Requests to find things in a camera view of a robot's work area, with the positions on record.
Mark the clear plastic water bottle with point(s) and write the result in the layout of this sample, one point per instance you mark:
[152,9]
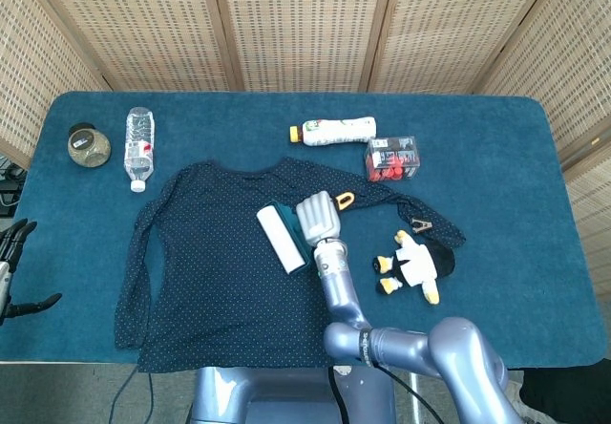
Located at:
[139,149]

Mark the clear box of red pieces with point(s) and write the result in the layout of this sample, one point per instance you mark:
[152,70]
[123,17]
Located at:
[392,159]

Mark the teal blue table cloth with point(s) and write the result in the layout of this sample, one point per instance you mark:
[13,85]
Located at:
[501,233]

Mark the white yellow-capped drink bottle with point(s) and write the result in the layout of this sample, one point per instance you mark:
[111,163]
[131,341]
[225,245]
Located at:
[334,131]

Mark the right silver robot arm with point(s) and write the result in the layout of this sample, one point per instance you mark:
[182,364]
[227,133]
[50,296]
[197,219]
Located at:
[382,338]

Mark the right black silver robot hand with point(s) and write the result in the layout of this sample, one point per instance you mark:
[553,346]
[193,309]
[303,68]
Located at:
[317,218]

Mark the woven bamboo folding screen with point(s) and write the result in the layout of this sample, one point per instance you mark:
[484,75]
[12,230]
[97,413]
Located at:
[305,27]

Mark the dark blue dotted shirt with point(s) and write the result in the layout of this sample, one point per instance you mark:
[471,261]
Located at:
[224,271]

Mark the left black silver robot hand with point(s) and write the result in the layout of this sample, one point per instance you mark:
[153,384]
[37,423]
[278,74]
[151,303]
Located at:
[12,271]

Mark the round glass spice jar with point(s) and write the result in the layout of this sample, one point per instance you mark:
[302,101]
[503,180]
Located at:
[89,146]

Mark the small metal binder clip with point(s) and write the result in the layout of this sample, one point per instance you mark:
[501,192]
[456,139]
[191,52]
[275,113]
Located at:
[421,224]

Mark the plush penguin toy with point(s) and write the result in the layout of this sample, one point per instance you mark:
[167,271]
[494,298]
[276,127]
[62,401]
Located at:
[415,266]

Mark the teal white lint roller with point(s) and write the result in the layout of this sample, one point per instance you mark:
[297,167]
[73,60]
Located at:
[286,238]

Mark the silver blue robot torso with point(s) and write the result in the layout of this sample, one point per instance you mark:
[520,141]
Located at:
[277,395]

